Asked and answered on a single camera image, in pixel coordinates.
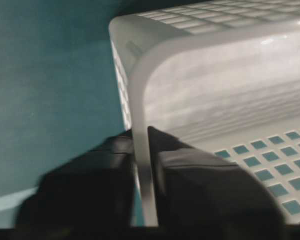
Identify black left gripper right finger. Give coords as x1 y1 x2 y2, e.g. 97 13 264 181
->
148 126 285 229

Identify white perforated plastic basket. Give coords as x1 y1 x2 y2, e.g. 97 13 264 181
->
109 0 300 226

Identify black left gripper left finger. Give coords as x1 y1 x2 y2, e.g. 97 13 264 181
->
15 130 136 228

